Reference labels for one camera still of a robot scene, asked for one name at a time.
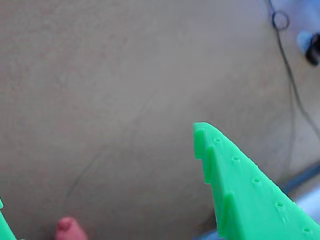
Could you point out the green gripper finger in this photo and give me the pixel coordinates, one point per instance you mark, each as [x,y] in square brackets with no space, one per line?
[250,205]
[5,230]

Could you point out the pink fluffy plush toy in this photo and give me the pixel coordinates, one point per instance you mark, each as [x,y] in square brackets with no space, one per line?
[70,230]

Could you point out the black webcam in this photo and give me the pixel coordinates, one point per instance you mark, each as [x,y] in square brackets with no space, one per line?
[311,46]

